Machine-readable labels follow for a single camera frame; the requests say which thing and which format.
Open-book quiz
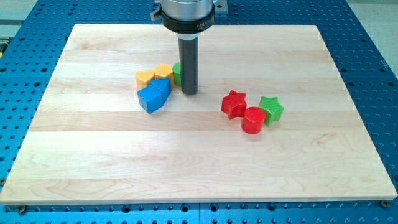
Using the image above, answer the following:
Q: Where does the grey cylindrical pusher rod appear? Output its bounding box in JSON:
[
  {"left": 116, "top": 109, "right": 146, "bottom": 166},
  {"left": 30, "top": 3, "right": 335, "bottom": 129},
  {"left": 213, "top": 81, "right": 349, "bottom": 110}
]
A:
[{"left": 178, "top": 37, "right": 198, "bottom": 95}]

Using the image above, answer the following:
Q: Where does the green round block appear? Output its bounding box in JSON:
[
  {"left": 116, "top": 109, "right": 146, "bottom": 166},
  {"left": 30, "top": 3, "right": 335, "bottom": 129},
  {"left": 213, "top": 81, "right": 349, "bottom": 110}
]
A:
[{"left": 172, "top": 62, "right": 181, "bottom": 86}]

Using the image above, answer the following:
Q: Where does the yellow hexagon block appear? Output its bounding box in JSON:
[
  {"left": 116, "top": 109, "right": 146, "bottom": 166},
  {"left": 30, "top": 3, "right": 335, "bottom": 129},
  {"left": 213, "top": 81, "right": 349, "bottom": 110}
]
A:
[{"left": 154, "top": 63, "right": 174, "bottom": 85}]

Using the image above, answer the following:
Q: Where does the blue pentagon block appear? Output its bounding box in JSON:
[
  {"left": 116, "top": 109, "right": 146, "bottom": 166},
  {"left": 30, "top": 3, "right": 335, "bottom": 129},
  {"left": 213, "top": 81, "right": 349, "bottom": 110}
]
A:
[{"left": 150, "top": 78, "right": 171, "bottom": 103}]

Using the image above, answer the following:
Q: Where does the yellow heart block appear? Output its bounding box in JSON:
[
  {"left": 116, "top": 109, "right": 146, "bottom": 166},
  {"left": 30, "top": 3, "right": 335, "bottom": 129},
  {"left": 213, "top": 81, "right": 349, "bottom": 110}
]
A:
[{"left": 135, "top": 70, "right": 155, "bottom": 90}]

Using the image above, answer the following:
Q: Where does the blue cube block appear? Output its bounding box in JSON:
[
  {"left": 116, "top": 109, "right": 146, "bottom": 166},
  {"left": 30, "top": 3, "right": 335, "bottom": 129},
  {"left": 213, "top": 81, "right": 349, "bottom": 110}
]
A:
[{"left": 137, "top": 85, "right": 164, "bottom": 114}]

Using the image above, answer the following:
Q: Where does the red star block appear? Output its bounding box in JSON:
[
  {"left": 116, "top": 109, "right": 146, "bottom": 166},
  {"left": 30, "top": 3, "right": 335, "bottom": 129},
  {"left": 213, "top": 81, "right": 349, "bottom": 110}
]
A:
[{"left": 221, "top": 90, "right": 247, "bottom": 120}]

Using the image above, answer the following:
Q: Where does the red cylinder block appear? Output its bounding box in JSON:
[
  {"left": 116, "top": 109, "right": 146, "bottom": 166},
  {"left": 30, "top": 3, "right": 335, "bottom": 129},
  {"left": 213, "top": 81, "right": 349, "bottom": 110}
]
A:
[{"left": 241, "top": 107, "right": 266, "bottom": 134}]

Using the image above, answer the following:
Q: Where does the green star block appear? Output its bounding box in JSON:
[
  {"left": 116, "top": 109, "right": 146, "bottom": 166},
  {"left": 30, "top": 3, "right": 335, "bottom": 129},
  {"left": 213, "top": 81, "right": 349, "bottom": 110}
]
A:
[{"left": 259, "top": 96, "right": 284, "bottom": 126}]

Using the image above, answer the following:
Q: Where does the light wooden board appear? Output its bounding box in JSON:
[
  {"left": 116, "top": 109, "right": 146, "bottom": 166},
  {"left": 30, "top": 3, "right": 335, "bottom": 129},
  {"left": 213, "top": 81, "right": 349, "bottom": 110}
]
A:
[{"left": 1, "top": 24, "right": 397, "bottom": 205}]

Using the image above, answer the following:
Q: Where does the left board clamp bolt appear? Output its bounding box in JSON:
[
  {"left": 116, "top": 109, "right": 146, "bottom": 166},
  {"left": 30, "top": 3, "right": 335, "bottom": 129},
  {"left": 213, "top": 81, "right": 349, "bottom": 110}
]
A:
[{"left": 16, "top": 205, "right": 27, "bottom": 215}]

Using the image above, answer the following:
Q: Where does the board clamp bolt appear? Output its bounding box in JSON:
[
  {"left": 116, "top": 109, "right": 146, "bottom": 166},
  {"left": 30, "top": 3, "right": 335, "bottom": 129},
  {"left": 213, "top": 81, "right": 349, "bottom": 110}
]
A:
[
  {"left": 380, "top": 200, "right": 390, "bottom": 208},
  {"left": 16, "top": 205, "right": 27, "bottom": 215}
]

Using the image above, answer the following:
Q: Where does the right board clamp bolt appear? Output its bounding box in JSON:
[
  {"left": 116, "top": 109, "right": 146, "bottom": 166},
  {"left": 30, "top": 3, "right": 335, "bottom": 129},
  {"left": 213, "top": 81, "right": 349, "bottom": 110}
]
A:
[{"left": 380, "top": 200, "right": 390, "bottom": 208}]

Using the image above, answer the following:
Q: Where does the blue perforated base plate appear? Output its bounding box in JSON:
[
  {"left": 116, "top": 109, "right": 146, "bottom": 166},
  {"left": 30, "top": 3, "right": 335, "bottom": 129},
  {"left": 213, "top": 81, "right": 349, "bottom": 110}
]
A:
[{"left": 1, "top": 1, "right": 397, "bottom": 223}]

